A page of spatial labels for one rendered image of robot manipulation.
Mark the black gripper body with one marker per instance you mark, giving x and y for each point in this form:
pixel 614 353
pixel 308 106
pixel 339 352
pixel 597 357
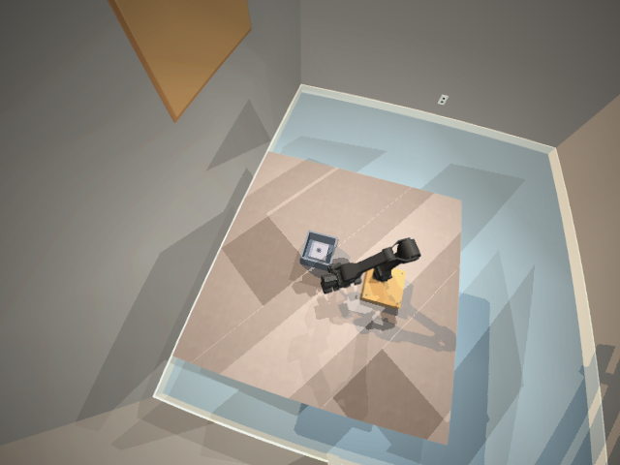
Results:
pixel 328 291

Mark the white flat plate with hole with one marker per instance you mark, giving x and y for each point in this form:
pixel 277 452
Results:
pixel 318 251

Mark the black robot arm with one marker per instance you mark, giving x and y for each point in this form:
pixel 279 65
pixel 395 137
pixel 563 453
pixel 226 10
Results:
pixel 382 264

